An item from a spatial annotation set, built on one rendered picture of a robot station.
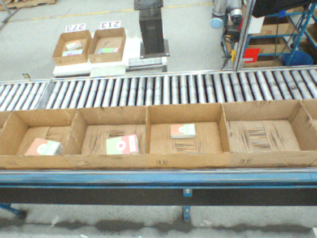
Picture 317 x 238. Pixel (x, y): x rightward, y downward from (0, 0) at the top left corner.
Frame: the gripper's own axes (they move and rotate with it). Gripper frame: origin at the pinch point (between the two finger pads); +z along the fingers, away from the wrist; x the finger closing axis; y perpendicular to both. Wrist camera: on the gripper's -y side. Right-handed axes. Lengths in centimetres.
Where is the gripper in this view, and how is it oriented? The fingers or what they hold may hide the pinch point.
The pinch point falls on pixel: (239, 42)
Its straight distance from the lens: 175.4
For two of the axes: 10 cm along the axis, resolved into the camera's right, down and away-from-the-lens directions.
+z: 0.2, 9.9, -1.3
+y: 1.1, 1.3, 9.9
